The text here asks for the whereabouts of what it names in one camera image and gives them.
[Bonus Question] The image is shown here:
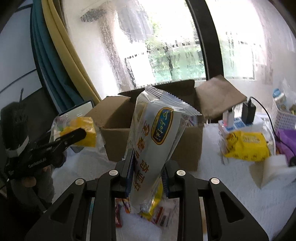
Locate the yellow snack clear packet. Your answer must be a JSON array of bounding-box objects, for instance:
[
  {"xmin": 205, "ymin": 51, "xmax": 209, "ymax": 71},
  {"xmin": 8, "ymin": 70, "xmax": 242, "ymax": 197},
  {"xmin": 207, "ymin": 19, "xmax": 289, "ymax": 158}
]
[{"xmin": 139, "ymin": 181, "xmax": 164, "ymax": 222}]

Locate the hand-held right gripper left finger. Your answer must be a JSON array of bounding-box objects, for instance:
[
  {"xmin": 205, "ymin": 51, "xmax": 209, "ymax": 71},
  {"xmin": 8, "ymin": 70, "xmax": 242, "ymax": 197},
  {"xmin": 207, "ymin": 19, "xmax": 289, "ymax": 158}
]
[{"xmin": 24, "ymin": 148, "xmax": 136, "ymax": 241}]

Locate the yellow cake clear packet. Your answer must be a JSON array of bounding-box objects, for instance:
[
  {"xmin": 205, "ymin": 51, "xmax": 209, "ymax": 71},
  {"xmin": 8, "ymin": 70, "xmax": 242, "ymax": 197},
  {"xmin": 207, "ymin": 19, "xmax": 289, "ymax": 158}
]
[{"xmin": 50, "ymin": 116, "xmax": 105, "ymax": 151}]

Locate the black charger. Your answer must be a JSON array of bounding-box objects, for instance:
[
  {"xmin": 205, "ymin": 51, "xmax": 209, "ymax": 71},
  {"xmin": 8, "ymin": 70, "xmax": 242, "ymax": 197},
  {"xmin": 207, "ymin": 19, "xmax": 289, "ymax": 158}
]
[{"xmin": 242, "ymin": 101, "xmax": 257, "ymax": 125}]

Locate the white cable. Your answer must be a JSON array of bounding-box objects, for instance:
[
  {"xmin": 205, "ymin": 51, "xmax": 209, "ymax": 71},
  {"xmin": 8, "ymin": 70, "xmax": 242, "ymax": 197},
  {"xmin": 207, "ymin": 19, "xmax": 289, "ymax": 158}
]
[{"xmin": 263, "ymin": 118, "xmax": 277, "ymax": 154}]

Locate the black window frame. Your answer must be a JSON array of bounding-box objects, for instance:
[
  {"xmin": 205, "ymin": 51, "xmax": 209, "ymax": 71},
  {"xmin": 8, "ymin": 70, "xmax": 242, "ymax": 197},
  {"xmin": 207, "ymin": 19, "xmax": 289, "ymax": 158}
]
[{"xmin": 185, "ymin": 0, "xmax": 226, "ymax": 81}]

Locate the white plastic basket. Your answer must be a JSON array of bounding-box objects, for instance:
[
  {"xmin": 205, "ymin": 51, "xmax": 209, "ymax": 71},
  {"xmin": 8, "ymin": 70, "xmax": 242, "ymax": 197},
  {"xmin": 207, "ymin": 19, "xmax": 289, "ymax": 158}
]
[{"xmin": 270, "ymin": 97, "xmax": 296, "ymax": 131}]

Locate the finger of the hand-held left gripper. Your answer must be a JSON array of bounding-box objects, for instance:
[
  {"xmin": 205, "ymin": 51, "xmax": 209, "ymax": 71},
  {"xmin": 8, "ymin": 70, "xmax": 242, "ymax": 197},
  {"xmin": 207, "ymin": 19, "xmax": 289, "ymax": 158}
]
[{"xmin": 50, "ymin": 127, "xmax": 88, "ymax": 149}]

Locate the yellow snack packet on table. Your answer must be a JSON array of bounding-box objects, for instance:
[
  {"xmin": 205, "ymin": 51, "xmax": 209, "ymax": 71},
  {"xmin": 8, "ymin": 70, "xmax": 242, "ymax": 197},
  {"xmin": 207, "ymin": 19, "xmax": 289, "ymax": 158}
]
[{"xmin": 222, "ymin": 131, "xmax": 273, "ymax": 163}]

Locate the purple cloth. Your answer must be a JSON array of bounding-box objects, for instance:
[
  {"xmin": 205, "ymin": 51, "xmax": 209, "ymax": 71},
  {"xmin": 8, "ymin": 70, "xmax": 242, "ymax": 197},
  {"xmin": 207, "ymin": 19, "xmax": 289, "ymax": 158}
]
[{"xmin": 275, "ymin": 128, "xmax": 296, "ymax": 163}]

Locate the brown cardboard box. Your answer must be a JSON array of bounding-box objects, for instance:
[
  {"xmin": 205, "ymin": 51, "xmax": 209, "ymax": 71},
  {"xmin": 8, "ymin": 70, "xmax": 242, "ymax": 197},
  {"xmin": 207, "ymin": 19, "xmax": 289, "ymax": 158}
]
[{"xmin": 84, "ymin": 75, "xmax": 248, "ymax": 172}]

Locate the white charger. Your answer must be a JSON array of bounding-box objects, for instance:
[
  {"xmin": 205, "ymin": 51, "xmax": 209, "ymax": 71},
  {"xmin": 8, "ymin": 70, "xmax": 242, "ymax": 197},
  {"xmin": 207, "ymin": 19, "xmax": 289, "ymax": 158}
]
[{"xmin": 223, "ymin": 109, "xmax": 236, "ymax": 127}]

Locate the black charger cable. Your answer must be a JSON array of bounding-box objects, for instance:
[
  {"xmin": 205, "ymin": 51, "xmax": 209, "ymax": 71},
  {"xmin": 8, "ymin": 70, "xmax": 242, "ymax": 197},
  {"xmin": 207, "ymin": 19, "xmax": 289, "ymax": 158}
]
[{"xmin": 248, "ymin": 97, "xmax": 278, "ymax": 140}]

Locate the white power strip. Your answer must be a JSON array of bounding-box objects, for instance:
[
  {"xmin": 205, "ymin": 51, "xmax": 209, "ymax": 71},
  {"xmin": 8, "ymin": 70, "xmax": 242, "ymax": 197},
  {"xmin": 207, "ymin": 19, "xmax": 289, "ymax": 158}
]
[{"xmin": 217, "ymin": 117, "xmax": 267, "ymax": 138}]

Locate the teal curtain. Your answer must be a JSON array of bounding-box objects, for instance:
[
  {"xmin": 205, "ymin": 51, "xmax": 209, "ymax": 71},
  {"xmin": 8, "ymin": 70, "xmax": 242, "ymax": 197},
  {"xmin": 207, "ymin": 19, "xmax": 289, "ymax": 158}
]
[{"xmin": 30, "ymin": 0, "xmax": 86, "ymax": 112}]

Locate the person's left hand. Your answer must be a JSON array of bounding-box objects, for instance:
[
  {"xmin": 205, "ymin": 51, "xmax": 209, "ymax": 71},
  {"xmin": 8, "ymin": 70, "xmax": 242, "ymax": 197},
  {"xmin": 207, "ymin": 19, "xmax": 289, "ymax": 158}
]
[{"xmin": 22, "ymin": 164, "xmax": 53, "ymax": 189}]

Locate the yellow curtain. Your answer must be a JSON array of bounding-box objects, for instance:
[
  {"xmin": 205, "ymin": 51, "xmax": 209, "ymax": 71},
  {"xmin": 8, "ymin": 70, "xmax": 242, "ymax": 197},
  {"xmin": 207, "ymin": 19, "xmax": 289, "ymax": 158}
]
[{"xmin": 40, "ymin": 0, "xmax": 102, "ymax": 105}]

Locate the white bread packet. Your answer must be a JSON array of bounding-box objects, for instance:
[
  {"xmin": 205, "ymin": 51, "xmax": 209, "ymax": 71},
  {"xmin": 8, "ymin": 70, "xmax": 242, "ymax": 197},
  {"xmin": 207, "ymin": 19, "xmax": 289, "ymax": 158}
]
[{"xmin": 128, "ymin": 85, "xmax": 202, "ymax": 214}]

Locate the tablet computer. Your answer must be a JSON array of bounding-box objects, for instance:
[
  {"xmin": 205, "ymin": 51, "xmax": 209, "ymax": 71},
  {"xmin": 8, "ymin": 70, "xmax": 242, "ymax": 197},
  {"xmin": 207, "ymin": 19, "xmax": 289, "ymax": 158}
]
[{"xmin": 58, "ymin": 100, "xmax": 94, "ymax": 118}]

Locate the red narrow snack packet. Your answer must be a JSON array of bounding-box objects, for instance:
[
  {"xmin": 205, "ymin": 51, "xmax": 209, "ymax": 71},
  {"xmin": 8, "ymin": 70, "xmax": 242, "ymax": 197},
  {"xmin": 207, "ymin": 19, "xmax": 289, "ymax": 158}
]
[{"xmin": 114, "ymin": 198, "xmax": 131, "ymax": 229}]

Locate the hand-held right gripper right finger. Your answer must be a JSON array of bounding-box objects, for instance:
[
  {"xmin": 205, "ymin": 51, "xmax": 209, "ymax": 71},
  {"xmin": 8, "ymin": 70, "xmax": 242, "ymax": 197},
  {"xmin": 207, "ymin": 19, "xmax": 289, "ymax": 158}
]
[{"xmin": 162, "ymin": 160, "xmax": 270, "ymax": 241}]

